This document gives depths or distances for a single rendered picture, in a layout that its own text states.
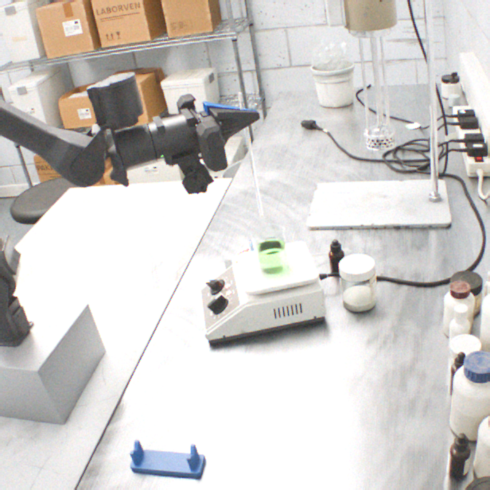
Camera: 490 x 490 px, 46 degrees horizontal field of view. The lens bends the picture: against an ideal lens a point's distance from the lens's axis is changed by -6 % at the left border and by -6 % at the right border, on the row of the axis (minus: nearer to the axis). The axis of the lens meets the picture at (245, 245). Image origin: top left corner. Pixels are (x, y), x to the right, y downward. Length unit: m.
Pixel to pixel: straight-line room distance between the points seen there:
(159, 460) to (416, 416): 0.35
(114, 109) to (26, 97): 2.68
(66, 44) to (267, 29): 1.07
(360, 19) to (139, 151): 0.51
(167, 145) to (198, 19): 2.22
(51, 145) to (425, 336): 0.62
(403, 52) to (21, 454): 2.81
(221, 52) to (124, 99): 2.62
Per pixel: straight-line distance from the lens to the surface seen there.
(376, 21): 1.13
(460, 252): 1.16
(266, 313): 0.96
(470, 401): 0.76
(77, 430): 0.93
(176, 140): 0.82
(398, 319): 0.99
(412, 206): 1.29
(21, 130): 0.82
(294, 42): 3.30
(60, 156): 0.82
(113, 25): 3.19
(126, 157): 0.82
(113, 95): 0.80
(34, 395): 0.92
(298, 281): 0.95
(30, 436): 0.96
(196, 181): 0.83
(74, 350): 0.96
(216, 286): 1.02
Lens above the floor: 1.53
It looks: 31 degrees down
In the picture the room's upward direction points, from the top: 11 degrees counter-clockwise
